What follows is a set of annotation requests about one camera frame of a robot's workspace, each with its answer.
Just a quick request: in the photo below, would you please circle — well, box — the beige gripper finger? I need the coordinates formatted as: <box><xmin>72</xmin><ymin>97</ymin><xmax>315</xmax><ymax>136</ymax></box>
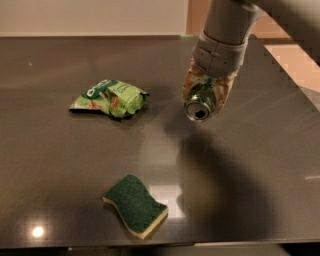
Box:
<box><xmin>182</xmin><ymin>58</ymin><xmax>207</xmax><ymax>100</ymax></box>
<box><xmin>213</xmin><ymin>71</ymin><xmax>238</xmax><ymax>113</ymax></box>

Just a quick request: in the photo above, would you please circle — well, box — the green soda can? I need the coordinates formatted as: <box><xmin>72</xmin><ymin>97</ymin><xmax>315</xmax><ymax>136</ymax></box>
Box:
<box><xmin>184</xmin><ymin>77</ymin><xmax>216</xmax><ymax>122</ymax></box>

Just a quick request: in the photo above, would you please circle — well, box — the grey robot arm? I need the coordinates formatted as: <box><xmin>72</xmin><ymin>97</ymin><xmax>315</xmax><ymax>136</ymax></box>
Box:
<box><xmin>182</xmin><ymin>0</ymin><xmax>320</xmax><ymax>113</ymax></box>

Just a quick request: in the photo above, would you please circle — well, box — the green chip bag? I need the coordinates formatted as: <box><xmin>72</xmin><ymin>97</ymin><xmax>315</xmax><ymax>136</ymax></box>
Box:
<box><xmin>69</xmin><ymin>80</ymin><xmax>149</xmax><ymax>119</ymax></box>

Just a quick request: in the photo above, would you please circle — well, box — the green yellow sponge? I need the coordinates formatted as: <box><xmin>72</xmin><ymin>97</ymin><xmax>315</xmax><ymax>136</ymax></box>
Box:
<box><xmin>102</xmin><ymin>174</ymin><xmax>168</xmax><ymax>239</ymax></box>

